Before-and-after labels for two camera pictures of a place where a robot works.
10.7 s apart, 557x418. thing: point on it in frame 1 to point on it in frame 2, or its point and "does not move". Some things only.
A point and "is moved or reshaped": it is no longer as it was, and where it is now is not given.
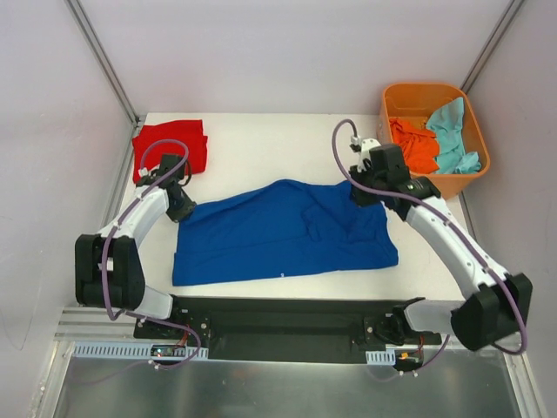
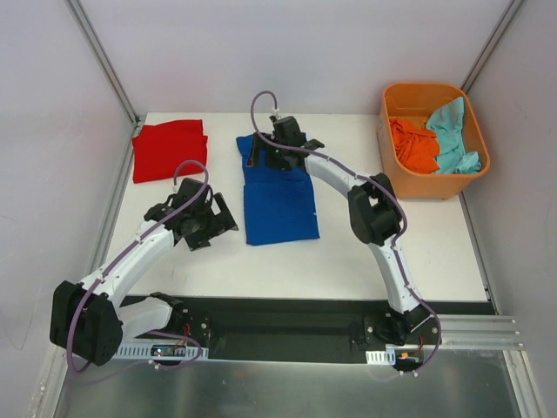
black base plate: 285,329 does not move
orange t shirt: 419,146 does not move
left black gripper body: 182,209 to 208,224
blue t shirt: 270,228 is moved or reshaped
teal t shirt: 446,122 does not move
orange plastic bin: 419,100 does not move
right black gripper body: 363,190 to 265,153
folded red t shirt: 190,131 does not move
